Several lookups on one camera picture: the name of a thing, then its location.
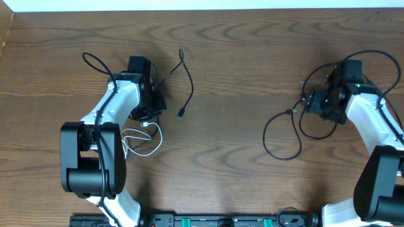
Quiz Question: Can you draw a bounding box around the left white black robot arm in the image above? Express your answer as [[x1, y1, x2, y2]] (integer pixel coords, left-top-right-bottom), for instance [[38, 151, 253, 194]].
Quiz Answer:
[[60, 71, 166, 226]]

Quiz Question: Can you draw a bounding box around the black USB cable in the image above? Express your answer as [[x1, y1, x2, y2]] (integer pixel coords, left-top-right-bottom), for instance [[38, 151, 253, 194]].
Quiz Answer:
[[129, 48, 194, 151]]

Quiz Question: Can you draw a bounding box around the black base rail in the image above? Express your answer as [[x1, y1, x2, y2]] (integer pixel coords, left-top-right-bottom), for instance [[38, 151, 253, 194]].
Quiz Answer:
[[69, 206, 387, 227]]

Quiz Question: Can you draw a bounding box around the white USB cable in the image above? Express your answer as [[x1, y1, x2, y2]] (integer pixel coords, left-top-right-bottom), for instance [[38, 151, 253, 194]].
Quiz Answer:
[[120, 121, 163, 158]]

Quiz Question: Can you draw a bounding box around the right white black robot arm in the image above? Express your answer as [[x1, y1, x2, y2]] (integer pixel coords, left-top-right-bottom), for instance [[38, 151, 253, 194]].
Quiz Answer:
[[304, 88, 403, 226]]

